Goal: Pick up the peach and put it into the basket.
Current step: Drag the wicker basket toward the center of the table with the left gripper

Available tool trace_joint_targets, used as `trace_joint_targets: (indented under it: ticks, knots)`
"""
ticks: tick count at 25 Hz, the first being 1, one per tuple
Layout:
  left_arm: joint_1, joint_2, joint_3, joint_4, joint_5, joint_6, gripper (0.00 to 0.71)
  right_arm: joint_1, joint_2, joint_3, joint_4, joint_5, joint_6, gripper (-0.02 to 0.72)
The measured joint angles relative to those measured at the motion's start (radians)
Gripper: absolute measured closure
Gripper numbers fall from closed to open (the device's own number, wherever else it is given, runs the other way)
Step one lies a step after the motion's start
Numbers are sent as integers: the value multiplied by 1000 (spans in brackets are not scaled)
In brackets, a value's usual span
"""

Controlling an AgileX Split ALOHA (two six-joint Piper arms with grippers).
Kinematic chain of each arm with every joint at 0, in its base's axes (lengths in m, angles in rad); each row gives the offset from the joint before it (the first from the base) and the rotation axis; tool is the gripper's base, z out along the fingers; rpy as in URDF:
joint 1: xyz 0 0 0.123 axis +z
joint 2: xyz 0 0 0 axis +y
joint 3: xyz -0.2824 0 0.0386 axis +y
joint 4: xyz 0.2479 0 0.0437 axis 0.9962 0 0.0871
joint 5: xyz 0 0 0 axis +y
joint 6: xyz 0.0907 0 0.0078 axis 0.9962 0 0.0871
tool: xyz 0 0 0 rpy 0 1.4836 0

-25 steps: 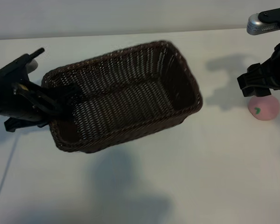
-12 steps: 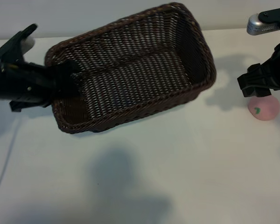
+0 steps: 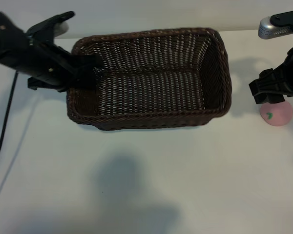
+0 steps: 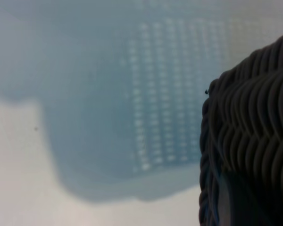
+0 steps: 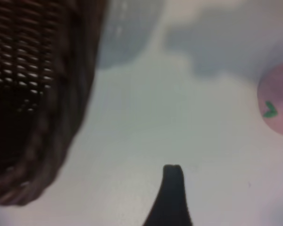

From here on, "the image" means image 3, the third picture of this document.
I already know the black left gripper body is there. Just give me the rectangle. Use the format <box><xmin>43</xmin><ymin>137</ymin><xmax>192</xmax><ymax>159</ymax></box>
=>
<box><xmin>14</xmin><ymin>36</ymin><xmax>76</xmax><ymax>93</ymax></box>

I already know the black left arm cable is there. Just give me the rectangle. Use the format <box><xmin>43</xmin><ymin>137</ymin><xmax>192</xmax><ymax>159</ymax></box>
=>
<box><xmin>0</xmin><ymin>72</ymin><xmax>19</xmax><ymax>181</ymax></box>

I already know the dark brown wicker basket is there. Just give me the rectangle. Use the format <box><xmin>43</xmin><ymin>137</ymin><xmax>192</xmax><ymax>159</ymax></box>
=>
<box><xmin>66</xmin><ymin>27</ymin><xmax>232</xmax><ymax>131</ymax></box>

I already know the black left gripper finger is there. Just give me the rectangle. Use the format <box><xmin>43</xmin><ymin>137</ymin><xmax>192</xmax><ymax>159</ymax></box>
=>
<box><xmin>70</xmin><ymin>54</ymin><xmax>104</xmax><ymax>73</ymax></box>
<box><xmin>72</xmin><ymin>70</ymin><xmax>100</xmax><ymax>90</ymax></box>

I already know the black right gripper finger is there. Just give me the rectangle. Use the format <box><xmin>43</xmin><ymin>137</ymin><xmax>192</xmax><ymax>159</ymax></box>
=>
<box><xmin>270</xmin><ymin>95</ymin><xmax>285</xmax><ymax>105</ymax></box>
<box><xmin>253</xmin><ymin>95</ymin><xmax>269</xmax><ymax>106</ymax></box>

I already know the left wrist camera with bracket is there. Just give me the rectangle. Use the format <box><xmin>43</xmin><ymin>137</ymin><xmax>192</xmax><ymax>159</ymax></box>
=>
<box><xmin>26</xmin><ymin>11</ymin><xmax>76</xmax><ymax>41</ymax></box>

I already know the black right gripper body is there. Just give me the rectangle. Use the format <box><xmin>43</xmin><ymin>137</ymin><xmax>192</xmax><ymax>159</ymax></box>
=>
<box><xmin>249</xmin><ymin>45</ymin><xmax>293</xmax><ymax>98</ymax></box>

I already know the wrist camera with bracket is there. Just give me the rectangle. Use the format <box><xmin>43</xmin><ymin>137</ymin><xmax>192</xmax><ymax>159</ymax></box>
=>
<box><xmin>258</xmin><ymin>8</ymin><xmax>293</xmax><ymax>47</ymax></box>
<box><xmin>26</xmin><ymin>11</ymin><xmax>76</xmax><ymax>41</ymax></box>

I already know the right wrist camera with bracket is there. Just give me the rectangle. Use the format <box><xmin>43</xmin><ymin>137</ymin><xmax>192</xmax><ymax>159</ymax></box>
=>
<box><xmin>258</xmin><ymin>8</ymin><xmax>293</xmax><ymax>47</ymax></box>

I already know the pink peach with green mark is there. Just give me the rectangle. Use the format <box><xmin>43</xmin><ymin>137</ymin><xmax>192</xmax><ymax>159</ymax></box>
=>
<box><xmin>259</xmin><ymin>100</ymin><xmax>293</xmax><ymax>127</ymax></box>

